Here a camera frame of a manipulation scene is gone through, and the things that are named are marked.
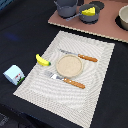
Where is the yellow toy banana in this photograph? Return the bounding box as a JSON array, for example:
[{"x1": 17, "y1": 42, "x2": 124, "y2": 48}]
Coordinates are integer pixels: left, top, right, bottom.
[{"x1": 36, "y1": 54, "x2": 51, "y2": 66}]

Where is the light blue milk carton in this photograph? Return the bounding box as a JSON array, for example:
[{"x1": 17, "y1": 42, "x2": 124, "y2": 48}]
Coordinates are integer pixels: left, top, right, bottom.
[{"x1": 4, "y1": 65, "x2": 25, "y2": 85}]

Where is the grey toy saucepan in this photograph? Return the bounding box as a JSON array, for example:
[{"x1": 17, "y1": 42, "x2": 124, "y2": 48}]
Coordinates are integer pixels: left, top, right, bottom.
[{"x1": 66, "y1": 4, "x2": 100, "y2": 23}]

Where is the yellow toy cheese wedge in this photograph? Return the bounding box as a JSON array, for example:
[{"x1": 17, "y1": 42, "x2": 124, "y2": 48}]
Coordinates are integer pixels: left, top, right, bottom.
[{"x1": 81, "y1": 7, "x2": 95, "y2": 16}]

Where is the round wooden plate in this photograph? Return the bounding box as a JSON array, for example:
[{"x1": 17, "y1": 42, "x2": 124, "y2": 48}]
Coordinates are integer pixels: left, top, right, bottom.
[{"x1": 56, "y1": 54, "x2": 83, "y2": 78}]

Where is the beige woven placemat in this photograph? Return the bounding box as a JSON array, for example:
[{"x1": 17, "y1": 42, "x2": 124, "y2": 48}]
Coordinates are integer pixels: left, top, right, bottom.
[{"x1": 14, "y1": 31, "x2": 114, "y2": 128}]

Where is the grey toy pot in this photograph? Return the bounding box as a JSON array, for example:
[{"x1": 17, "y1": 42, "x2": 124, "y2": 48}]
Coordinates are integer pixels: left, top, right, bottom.
[{"x1": 54, "y1": 0, "x2": 78, "y2": 18}]

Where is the pink toy stove top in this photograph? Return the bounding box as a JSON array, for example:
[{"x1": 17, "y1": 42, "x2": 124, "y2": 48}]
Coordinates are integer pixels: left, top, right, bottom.
[{"x1": 48, "y1": 0, "x2": 128, "y2": 43}]

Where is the toy fork wooden handle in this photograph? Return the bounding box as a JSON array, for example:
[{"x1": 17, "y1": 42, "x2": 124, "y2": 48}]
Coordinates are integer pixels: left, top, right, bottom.
[{"x1": 44, "y1": 71, "x2": 85, "y2": 89}]

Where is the toy knife wooden handle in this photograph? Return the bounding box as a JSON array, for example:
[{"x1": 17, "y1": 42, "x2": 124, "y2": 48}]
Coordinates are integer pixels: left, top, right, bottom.
[{"x1": 59, "y1": 49, "x2": 98, "y2": 62}]

